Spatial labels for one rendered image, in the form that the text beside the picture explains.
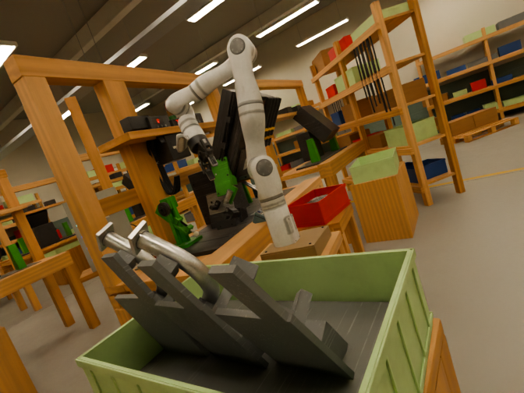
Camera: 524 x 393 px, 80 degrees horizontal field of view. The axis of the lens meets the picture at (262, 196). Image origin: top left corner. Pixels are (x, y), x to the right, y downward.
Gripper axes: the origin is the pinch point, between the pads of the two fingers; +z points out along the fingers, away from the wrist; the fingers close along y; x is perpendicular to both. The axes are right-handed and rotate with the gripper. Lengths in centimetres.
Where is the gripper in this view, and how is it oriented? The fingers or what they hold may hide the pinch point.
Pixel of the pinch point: (213, 171)
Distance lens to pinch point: 112.1
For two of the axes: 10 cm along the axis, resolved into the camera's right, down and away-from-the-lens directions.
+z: 4.7, 8.2, -3.2
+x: -8.5, 3.3, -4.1
